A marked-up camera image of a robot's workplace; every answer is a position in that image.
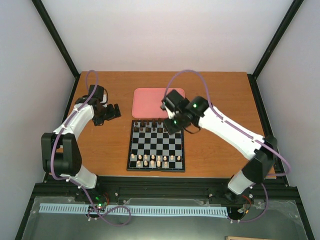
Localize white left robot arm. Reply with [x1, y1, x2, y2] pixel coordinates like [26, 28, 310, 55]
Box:
[41, 85, 121, 202]

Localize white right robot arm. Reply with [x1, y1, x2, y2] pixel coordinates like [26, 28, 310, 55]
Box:
[160, 89, 277, 202]

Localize black white chess board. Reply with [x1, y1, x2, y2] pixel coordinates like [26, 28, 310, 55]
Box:
[126, 118, 186, 173]

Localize pink plastic tray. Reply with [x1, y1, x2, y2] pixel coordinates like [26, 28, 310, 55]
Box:
[131, 87, 186, 119]

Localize black aluminium frame post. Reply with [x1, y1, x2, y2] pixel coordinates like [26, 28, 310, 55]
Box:
[31, 0, 80, 78]

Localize light blue cable duct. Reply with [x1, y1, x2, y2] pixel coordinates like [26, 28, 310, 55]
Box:
[38, 203, 228, 218]

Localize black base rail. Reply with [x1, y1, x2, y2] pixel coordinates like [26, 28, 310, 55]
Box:
[32, 174, 301, 208]

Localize black right frame post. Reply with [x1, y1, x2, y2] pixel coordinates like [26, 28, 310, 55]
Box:
[251, 0, 305, 78]

